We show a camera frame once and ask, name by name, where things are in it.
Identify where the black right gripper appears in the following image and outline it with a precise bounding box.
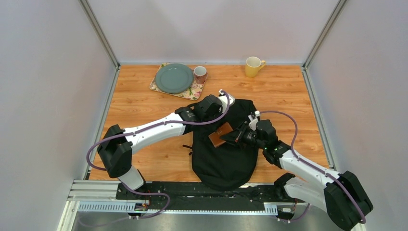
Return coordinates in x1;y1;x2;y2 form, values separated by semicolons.
219;122;266;151

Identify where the brown leather wallet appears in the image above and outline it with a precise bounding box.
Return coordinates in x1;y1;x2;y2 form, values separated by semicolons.
208;122;233;148

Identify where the black fabric student bag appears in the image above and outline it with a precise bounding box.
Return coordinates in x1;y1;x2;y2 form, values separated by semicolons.
191;99;258;191

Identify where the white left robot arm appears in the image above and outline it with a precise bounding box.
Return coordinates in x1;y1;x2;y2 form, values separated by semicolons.
95;90;235;200

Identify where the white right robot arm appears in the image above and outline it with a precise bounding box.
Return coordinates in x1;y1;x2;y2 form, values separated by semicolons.
220;120;373;231

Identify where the floral serving tray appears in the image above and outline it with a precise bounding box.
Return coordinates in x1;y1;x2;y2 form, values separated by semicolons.
149;63;208;101

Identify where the brown patterned mug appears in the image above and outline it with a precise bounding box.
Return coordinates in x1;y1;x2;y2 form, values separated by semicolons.
193;66;208;84

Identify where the teal ceramic plate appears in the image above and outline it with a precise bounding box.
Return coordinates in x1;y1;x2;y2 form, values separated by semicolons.
154;64;194;94

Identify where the yellow ceramic mug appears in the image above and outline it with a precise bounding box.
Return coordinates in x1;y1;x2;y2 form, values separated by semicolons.
245;56;266;78

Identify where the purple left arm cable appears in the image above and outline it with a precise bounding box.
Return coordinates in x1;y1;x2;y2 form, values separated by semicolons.
86;90;231;220

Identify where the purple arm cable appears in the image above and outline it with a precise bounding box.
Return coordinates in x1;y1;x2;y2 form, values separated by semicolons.
86;90;231;220
259;110;367;224

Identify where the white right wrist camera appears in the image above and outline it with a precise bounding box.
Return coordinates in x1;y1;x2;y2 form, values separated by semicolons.
248;111;260;131

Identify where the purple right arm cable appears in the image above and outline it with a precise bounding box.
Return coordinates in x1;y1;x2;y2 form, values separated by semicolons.
259;110;367;224

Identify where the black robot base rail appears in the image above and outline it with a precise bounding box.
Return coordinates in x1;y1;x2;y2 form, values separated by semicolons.
115;181;297;211

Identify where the aluminium frame post left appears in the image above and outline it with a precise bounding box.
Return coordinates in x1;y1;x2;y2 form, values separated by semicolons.
78;0;120;70

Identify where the aluminium frame post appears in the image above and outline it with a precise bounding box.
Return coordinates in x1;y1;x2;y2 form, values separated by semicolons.
302;0;348;70
78;0;120;70

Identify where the aluminium frame post right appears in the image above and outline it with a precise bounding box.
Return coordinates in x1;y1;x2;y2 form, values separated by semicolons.
302;0;348;70

